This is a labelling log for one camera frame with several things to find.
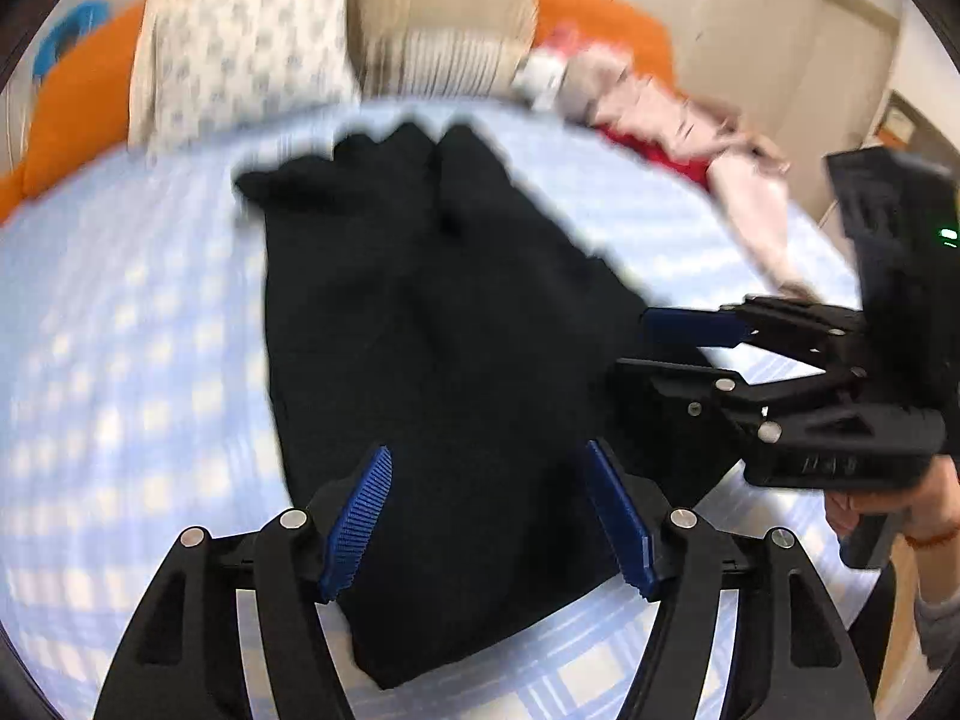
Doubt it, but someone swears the black sweater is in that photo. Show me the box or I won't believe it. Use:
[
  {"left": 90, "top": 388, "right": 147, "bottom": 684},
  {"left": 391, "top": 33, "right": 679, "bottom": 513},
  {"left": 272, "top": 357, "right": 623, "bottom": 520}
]
[{"left": 236, "top": 122, "right": 734, "bottom": 689}]

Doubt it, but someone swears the grey sleeve right forearm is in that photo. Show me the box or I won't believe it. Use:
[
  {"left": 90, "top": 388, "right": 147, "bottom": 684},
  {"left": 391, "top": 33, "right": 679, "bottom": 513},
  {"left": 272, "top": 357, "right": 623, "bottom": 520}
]
[{"left": 914, "top": 593, "right": 960, "bottom": 671}]

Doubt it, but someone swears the right hand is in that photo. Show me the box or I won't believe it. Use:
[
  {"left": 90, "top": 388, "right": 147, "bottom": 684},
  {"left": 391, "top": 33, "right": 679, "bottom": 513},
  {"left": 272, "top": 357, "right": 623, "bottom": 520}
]
[{"left": 823, "top": 455, "right": 958, "bottom": 605}]

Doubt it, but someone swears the pink garment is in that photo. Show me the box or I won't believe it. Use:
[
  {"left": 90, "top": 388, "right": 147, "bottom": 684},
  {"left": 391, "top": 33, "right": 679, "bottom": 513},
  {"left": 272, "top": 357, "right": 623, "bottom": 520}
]
[{"left": 556, "top": 46, "right": 817, "bottom": 301}]

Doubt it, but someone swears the red garment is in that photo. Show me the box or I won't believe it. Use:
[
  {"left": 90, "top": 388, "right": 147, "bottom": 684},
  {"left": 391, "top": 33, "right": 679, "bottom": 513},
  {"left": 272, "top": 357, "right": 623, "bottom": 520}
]
[{"left": 596, "top": 125, "right": 711, "bottom": 190}]

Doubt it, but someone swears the blue plaid bed sheet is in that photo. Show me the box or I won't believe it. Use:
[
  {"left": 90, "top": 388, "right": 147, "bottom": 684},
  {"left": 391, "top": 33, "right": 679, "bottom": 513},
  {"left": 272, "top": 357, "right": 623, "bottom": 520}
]
[{"left": 2, "top": 103, "right": 877, "bottom": 718}]

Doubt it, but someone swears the white door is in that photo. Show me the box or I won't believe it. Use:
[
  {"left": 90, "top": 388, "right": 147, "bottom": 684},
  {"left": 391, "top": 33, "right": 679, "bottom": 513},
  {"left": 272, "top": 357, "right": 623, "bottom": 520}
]
[{"left": 775, "top": 0, "right": 900, "bottom": 221}]

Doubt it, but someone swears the white plush toy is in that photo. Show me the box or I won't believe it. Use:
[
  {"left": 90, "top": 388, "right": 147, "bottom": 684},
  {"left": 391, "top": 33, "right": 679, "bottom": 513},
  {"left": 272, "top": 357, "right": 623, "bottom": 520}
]
[{"left": 511, "top": 47, "right": 569, "bottom": 112}]

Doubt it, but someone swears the pink plush toy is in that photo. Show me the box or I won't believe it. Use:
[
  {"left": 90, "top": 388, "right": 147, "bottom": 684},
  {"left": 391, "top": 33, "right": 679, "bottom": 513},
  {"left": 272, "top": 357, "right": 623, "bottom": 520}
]
[{"left": 537, "top": 23, "right": 590, "bottom": 62}]

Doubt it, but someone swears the beige striped pillow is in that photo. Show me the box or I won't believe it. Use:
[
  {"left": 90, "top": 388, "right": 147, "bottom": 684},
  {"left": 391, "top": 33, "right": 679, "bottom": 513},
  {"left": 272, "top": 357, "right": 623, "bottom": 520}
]
[{"left": 350, "top": 0, "right": 537, "bottom": 98}]

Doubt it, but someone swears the orange bed headboard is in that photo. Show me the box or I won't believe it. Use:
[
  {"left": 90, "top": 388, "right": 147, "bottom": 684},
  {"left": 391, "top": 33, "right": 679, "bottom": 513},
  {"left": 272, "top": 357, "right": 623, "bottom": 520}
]
[{"left": 2, "top": 0, "right": 675, "bottom": 218}]

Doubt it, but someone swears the white floral pillow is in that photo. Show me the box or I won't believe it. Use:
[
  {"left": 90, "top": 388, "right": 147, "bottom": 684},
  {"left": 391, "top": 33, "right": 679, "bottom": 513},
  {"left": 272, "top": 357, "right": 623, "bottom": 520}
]
[{"left": 128, "top": 0, "right": 359, "bottom": 153}]

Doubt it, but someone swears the blue round wall object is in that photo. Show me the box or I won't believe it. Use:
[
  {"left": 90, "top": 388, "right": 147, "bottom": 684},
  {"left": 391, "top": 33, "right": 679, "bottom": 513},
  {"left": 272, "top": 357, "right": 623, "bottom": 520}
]
[{"left": 32, "top": 0, "right": 112, "bottom": 85}]

